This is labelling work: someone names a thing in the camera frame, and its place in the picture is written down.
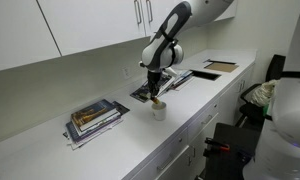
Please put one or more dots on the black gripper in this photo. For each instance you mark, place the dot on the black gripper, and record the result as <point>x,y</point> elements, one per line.
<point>153,79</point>

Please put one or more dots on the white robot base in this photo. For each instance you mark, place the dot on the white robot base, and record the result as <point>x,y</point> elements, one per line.
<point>277,154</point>

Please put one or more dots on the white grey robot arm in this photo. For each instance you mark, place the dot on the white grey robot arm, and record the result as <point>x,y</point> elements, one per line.
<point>163,50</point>

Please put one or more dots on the white mug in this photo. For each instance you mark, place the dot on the white mug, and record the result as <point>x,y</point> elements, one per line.
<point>159,111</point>

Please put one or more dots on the top book brown cover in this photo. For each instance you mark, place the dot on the top book brown cover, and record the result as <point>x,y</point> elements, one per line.
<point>94,114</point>

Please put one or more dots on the lower stack of books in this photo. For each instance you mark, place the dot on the lower stack of books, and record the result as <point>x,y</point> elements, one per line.
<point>78,138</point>

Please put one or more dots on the black cart with red clamp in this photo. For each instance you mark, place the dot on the black cart with red clamp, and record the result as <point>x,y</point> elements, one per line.
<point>227,152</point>

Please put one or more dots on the black office chair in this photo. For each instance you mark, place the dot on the black office chair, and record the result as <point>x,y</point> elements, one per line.
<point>252,115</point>

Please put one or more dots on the cream cloth on chair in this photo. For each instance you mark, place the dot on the cream cloth on chair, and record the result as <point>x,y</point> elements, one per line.
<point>262,95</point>

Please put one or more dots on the wall outlet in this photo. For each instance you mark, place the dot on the wall outlet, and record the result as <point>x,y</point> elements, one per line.
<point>126,73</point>

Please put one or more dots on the drawer handle upper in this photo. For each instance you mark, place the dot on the drawer handle upper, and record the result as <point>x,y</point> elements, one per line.
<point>207,119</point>

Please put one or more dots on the drawer handle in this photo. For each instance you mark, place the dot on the drawer handle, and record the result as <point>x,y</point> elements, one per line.
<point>165,163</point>
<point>207,119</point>

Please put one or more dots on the drawer handle lower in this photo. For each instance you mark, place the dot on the drawer handle lower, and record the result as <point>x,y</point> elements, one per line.
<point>165,163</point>

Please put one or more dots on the brown board with frame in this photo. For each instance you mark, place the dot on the brown board with frame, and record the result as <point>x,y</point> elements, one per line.
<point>221,66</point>

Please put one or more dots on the upper cabinet handles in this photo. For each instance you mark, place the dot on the upper cabinet handles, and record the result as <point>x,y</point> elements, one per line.
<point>143,11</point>

